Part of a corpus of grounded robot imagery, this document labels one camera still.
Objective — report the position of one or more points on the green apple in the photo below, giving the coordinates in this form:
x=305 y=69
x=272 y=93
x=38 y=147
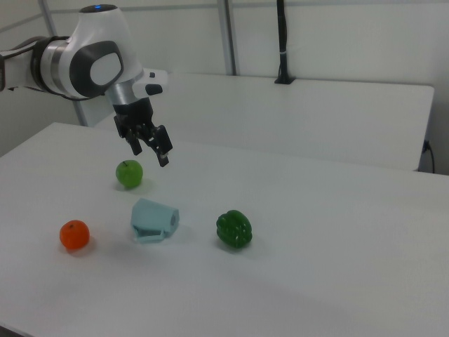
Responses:
x=129 y=175

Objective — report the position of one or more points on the light blue mug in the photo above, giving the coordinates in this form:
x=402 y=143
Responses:
x=152 y=216

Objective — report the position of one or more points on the black camera pole with base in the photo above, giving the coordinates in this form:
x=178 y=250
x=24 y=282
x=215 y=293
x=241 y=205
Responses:
x=282 y=42

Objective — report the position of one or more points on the orange fruit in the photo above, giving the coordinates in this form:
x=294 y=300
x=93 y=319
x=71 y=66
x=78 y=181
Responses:
x=74 y=235

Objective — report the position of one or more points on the white side table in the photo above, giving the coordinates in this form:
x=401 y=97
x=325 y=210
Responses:
x=298 y=116

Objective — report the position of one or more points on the green bell pepper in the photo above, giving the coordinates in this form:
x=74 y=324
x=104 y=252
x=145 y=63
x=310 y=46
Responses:
x=234 y=230

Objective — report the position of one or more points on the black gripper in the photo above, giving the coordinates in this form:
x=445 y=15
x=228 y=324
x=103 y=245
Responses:
x=135 y=114

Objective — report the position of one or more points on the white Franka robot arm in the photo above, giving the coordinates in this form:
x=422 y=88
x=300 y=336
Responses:
x=87 y=35

